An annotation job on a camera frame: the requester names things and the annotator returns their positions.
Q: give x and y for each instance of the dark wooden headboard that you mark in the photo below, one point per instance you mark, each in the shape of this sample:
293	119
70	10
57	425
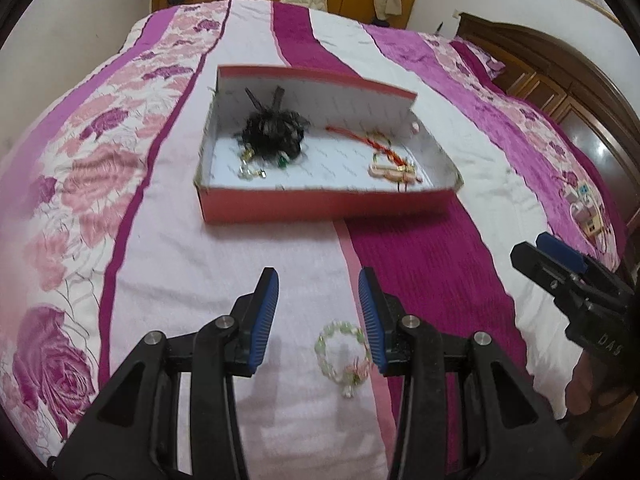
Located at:
574	92

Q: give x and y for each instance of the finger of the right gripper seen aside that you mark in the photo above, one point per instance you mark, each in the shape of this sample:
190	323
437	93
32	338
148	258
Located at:
555	279

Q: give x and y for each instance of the red cardboard box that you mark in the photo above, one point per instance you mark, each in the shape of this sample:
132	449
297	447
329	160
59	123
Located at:
353	122

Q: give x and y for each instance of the person's right hand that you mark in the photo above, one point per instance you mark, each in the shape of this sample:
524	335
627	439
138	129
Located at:
592	387

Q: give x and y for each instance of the pink pillow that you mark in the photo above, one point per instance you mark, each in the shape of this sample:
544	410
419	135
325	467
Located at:
492	66

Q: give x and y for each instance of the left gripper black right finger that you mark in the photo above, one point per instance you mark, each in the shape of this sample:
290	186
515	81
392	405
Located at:
466	412

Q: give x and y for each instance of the black ribbon hair claw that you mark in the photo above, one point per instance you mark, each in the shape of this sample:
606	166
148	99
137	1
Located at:
272	131

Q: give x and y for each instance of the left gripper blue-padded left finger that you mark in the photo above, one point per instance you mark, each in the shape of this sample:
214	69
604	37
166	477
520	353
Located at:
130	430

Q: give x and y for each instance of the white charger with boxes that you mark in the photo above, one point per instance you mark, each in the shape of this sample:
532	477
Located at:
584	209

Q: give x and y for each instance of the pink floral striped bedspread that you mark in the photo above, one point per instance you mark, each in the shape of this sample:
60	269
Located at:
103	239

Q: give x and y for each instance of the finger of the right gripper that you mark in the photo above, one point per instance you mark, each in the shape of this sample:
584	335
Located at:
563	254

